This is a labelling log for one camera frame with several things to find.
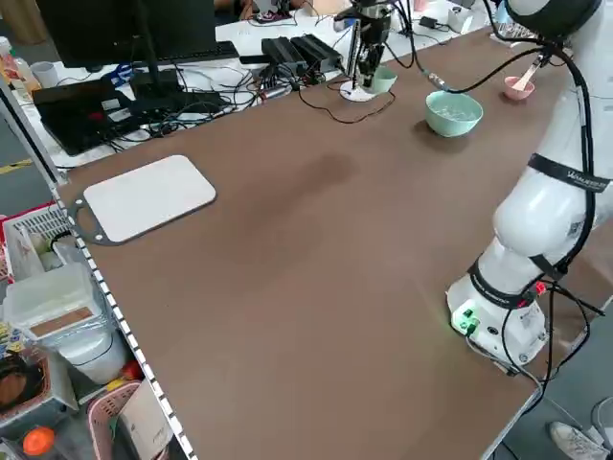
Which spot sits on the white desk lamp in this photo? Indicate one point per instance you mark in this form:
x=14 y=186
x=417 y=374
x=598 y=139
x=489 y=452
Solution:
x=352 y=95

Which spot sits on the black keyboard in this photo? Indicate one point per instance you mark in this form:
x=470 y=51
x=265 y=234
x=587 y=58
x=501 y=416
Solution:
x=211 y=52

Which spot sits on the clear bottle orange drink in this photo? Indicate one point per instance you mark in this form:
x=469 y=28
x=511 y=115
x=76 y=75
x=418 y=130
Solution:
x=9 y=67

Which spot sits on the black power supply box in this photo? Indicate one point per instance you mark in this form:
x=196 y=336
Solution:
x=318 y=48
x=282 y=50

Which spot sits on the white cup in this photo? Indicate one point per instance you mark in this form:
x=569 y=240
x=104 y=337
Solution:
x=44 y=74

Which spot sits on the clear plastic container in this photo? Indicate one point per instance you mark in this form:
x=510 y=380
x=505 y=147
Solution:
x=48 y=297

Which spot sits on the grey box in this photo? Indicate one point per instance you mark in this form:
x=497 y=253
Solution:
x=57 y=383

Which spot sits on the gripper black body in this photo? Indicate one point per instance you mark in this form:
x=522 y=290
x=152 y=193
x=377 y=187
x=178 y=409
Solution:
x=373 y=21

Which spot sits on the red fruit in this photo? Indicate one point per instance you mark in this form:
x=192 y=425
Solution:
x=132 y=370

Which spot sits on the orange cap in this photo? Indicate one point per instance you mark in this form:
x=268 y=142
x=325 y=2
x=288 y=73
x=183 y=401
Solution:
x=38 y=442

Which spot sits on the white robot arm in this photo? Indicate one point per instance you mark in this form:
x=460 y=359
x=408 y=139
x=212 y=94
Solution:
x=541 y=225

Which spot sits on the black phone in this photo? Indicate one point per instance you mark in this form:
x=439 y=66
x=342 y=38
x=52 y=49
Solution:
x=254 y=60

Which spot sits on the white plastic basket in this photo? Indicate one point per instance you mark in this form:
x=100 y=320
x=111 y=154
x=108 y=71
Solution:
x=36 y=223

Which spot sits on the small white box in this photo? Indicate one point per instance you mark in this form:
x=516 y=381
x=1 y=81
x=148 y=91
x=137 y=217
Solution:
x=460 y=20

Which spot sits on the white paper box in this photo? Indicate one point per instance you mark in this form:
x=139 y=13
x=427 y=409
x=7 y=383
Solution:
x=143 y=421

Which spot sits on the pink bowl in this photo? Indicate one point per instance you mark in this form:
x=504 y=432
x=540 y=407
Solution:
x=515 y=94

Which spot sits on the black power adapter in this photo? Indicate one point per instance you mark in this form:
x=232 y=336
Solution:
x=427 y=22

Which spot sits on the white board grey rim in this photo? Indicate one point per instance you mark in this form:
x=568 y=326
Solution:
x=148 y=196

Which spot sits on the large green bowl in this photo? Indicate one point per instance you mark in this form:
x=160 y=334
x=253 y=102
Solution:
x=450 y=127

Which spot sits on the black monitor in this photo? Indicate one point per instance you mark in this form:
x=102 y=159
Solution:
x=96 y=29

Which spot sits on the small green bowl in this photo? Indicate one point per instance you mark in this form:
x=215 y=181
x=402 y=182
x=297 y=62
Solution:
x=387 y=81

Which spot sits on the aluminium table edge rail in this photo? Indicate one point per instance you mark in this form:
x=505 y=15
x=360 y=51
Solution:
x=129 y=335

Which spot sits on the blue cup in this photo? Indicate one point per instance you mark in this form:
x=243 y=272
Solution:
x=501 y=12

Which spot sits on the aluminium frame leg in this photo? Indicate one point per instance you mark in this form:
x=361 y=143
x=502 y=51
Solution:
x=33 y=144

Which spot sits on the pink plastic basket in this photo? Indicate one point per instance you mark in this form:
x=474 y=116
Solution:
x=103 y=417

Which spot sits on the black monitor stand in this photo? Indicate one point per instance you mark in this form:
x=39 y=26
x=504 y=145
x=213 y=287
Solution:
x=152 y=72

